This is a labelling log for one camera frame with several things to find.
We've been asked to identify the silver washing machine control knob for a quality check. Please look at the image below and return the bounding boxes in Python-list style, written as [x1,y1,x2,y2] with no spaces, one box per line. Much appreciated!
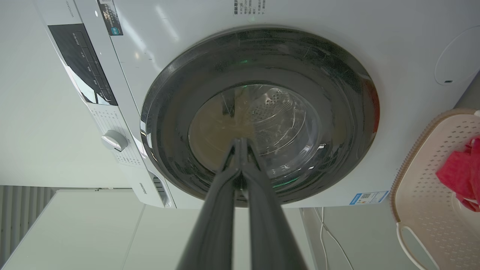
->
[101,130,128,152]

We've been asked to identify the round dark washing machine door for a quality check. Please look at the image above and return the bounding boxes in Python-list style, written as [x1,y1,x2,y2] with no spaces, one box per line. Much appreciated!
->
[140,27,380,206]

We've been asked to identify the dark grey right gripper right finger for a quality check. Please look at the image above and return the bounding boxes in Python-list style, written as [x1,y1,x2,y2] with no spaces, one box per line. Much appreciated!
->
[240,138,309,270]

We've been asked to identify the red cloth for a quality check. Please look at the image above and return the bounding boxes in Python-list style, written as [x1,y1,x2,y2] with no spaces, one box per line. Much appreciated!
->
[435,136,480,213]

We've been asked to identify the white front-load washing machine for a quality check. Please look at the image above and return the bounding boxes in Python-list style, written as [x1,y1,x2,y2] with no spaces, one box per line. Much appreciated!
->
[34,0,480,209]

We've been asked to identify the blue energy label sticker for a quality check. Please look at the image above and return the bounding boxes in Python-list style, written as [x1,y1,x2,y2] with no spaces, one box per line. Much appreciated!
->
[349,191,389,205]

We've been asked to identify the dark product sticker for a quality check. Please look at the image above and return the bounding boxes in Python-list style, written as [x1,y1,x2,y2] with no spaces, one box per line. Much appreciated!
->
[97,0,124,36]

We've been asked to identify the white power cable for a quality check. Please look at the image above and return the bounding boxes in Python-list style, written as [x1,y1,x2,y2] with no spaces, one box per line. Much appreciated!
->
[314,207,355,270]

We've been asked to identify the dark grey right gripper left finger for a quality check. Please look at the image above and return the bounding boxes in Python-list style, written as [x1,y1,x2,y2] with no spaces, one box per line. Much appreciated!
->
[176,138,241,270]

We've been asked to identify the beige perforated laundry basket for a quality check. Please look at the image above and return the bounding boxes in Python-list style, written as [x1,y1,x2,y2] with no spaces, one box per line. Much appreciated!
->
[390,109,480,270]

